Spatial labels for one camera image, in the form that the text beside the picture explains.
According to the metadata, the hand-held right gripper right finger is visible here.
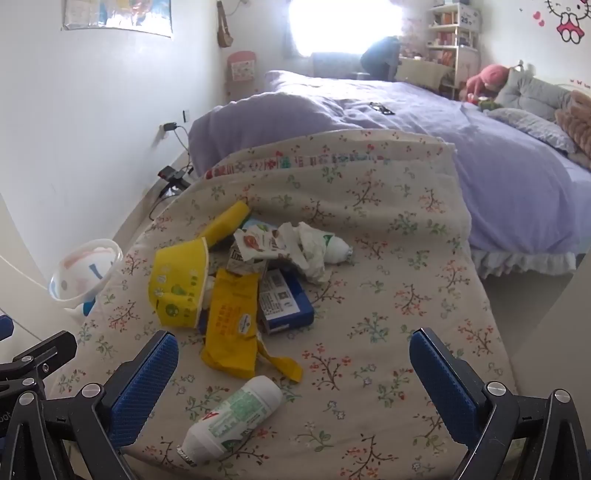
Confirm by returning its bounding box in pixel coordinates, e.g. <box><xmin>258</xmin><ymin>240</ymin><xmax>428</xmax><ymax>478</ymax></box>
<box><xmin>409</xmin><ymin>328</ymin><xmax>591</xmax><ymax>480</ymax></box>

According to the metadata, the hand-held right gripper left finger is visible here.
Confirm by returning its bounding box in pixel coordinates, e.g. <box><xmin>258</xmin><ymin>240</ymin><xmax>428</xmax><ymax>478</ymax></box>
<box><xmin>0</xmin><ymin>332</ymin><xmax>180</xmax><ymax>480</ymax></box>

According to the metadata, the white ceramic bowl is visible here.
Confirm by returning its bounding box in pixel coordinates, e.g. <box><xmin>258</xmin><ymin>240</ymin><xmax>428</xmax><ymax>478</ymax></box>
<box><xmin>48</xmin><ymin>238</ymin><xmax>124</xmax><ymax>320</ymax></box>

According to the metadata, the white bottle green label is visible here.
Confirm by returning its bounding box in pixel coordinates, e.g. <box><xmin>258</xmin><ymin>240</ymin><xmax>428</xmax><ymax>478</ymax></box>
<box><xmin>177</xmin><ymin>375</ymin><xmax>284</xmax><ymax>465</ymax></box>

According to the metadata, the yellow printed packet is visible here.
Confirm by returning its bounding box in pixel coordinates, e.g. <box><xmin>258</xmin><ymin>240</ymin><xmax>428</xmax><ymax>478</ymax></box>
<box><xmin>200</xmin><ymin>268</ymin><xmax>265</xmax><ymax>380</ymax></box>

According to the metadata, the yellow paper bowl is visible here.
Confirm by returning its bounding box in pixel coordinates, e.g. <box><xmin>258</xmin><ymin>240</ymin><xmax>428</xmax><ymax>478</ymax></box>
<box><xmin>147</xmin><ymin>236</ymin><xmax>211</xmax><ymax>330</ymax></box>

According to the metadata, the yellow wrapper strip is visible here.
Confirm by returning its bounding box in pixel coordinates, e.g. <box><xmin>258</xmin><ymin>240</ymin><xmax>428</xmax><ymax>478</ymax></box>
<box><xmin>255</xmin><ymin>332</ymin><xmax>304</xmax><ymax>383</ymax></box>

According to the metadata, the small grey printed carton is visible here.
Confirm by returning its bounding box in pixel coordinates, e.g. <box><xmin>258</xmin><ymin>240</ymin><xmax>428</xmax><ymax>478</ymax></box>
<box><xmin>227</xmin><ymin>247</ymin><xmax>270</xmax><ymax>280</ymax></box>

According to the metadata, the blue cardboard box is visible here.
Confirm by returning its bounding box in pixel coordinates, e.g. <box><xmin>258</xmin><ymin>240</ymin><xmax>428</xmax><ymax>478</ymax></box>
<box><xmin>257</xmin><ymin>268</ymin><xmax>316</xmax><ymax>334</ymax></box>

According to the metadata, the small white bottle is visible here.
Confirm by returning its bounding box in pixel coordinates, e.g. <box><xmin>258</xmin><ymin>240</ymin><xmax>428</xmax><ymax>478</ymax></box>
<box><xmin>323</xmin><ymin>234</ymin><xmax>354</xmax><ymax>265</ymax></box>

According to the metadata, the yellow sponge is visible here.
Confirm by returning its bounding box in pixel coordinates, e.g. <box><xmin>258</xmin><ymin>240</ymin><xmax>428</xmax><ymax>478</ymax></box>
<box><xmin>202</xmin><ymin>200</ymin><xmax>253</xmax><ymax>248</ymax></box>

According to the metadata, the white red printed wrapper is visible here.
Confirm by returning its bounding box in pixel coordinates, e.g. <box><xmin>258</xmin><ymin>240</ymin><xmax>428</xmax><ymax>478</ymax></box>
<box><xmin>233</xmin><ymin>224</ymin><xmax>290</xmax><ymax>262</ymax></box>

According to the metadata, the white tissue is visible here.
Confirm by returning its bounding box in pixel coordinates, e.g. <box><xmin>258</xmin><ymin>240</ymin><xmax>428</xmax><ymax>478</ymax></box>
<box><xmin>276</xmin><ymin>222</ymin><xmax>334</xmax><ymax>284</ymax></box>

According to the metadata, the white green printed card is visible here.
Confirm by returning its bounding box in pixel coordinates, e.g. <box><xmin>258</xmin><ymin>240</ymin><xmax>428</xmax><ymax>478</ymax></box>
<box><xmin>241</xmin><ymin>216</ymin><xmax>280</xmax><ymax>232</ymax></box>

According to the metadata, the floral printed blanket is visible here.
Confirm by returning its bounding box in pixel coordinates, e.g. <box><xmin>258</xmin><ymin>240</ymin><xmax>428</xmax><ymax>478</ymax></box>
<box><xmin>46</xmin><ymin>129</ymin><xmax>519</xmax><ymax>480</ymax></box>

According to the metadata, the pale ruffled bed skirt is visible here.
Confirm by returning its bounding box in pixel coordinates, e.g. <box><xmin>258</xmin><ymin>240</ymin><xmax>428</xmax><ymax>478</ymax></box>
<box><xmin>470</xmin><ymin>247</ymin><xmax>579</xmax><ymax>279</ymax></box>

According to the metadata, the purple duvet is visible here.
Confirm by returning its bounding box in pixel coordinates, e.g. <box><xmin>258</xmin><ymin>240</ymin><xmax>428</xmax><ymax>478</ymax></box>
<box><xmin>189</xmin><ymin>70</ymin><xmax>591</xmax><ymax>260</ymax></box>

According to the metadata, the grey ruffled pillow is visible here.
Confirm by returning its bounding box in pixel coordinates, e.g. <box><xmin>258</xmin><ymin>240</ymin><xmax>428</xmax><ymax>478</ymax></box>
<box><xmin>488</xmin><ymin>108</ymin><xmax>579</xmax><ymax>154</ymax></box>

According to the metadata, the brown fuzzy pillow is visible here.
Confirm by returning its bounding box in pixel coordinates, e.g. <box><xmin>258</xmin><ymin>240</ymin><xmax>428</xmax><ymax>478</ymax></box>
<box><xmin>554</xmin><ymin>89</ymin><xmax>591</xmax><ymax>157</ymax></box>

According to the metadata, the grey quilted cushion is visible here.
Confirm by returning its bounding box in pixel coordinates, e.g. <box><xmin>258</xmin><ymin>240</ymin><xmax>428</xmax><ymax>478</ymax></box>
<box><xmin>494</xmin><ymin>65</ymin><xmax>576</xmax><ymax>123</ymax></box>

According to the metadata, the pink plush toy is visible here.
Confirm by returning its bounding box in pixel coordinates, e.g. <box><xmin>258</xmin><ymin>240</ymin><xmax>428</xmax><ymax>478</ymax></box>
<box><xmin>465</xmin><ymin>63</ymin><xmax>511</xmax><ymax>105</ymax></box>

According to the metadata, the beige desk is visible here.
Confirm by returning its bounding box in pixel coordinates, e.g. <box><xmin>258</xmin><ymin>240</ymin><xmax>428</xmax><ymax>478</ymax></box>
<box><xmin>396</xmin><ymin>56</ymin><xmax>457</xmax><ymax>94</ymax></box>

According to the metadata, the dark cloth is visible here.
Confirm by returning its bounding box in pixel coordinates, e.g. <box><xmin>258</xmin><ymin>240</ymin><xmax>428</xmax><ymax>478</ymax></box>
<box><xmin>359</xmin><ymin>35</ymin><xmax>403</xmax><ymax>83</ymax></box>

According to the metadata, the white shelf unit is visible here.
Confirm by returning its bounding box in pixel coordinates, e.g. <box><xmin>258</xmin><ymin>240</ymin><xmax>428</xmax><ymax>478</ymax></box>
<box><xmin>425</xmin><ymin>2</ymin><xmax>484</xmax><ymax>100</ymax></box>

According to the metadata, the brown hanging bag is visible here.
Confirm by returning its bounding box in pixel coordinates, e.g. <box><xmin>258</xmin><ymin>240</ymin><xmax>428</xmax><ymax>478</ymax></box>
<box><xmin>215</xmin><ymin>0</ymin><xmax>234</xmax><ymax>49</ymax></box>

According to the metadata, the bright window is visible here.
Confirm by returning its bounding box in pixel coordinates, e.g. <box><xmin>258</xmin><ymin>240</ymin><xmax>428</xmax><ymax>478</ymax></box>
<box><xmin>286</xmin><ymin>0</ymin><xmax>408</xmax><ymax>59</ymax></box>

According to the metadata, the black cable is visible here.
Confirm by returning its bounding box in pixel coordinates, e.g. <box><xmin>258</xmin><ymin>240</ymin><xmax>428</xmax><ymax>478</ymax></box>
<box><xmin>148</xmin><ymin>124</ymin><xmax>195</xmax><ymax>223</ymax></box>

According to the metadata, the pink wall organizer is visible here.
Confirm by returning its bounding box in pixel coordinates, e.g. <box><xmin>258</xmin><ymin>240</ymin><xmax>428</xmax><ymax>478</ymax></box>
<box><xmin>225</xmin><ymin>51</ymin><xmax>258</xmax><ymax>100</ymax></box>

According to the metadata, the wall poster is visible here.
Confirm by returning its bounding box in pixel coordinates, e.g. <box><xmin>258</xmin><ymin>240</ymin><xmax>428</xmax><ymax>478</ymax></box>
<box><xmin>61</xmin><ymin>0</ymin><xmax>174</xmax><ymax>37</ymax></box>

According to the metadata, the cartoon cat wall sticker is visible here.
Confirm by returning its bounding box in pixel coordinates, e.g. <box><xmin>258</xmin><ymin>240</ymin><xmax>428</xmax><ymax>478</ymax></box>
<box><xmin>531</xmin><ymin>0</ymin><xmax>591</xmax><ymax>45</ymax></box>

